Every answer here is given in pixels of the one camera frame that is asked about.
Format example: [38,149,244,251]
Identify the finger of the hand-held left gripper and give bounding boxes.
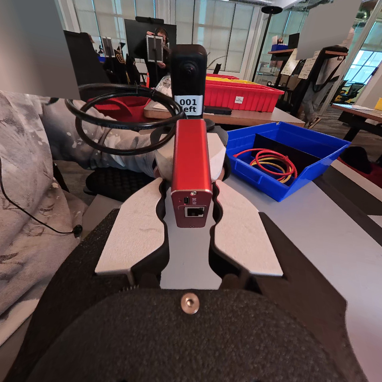
[207,132,228,181]
[154,140,174,180]

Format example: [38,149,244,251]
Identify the red metal ethernet adapter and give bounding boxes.
[171,119,213,229]

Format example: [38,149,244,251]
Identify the black and red bag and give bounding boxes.
[339,146,382,180]

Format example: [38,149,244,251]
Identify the red plastic tray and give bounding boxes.
[204,78,285,112]

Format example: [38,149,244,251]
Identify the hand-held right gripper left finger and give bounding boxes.
[95,177,170,276]

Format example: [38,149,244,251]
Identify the person's torso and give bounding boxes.
[0,91,90,347]

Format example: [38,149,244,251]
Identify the black bin divider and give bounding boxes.
[254,133,322,178]

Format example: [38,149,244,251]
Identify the clear plastic bag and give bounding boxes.
[155,76,174,97]

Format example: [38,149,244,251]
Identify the wooden office desk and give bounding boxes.
[331,103,382,142]

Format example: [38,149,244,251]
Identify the black ethernet cable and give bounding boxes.
[45,82,184,156]

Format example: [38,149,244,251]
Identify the person's left forearm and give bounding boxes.
[45,97,158,177]

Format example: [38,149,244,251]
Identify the black lavalier microphone cable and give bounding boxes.
[0,155,84,239]

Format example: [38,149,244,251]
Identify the standing desk with hanging papers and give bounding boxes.
[267,48,348,87]

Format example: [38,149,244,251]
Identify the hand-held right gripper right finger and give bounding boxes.
[210,180,284,276]

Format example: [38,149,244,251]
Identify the black monitor screen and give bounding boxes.
[124,16,177,60]

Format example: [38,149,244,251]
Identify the yellow ethernet cable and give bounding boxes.
[249,158,295,184]

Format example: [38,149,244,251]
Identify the grey tablet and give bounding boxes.
[146,34,164,62]

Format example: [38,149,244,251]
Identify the yellow plastic tray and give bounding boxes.
[206,76,254,85]

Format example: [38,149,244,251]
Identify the blue plastic storage bin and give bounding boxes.
[225,121,352,203]

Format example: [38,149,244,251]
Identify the red ethernet cable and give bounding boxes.
[232,148,298,180]

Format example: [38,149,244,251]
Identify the red tote bag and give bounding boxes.
[87,95,153,123]

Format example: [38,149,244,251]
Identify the black floor lamp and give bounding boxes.
[251,6,283,82]

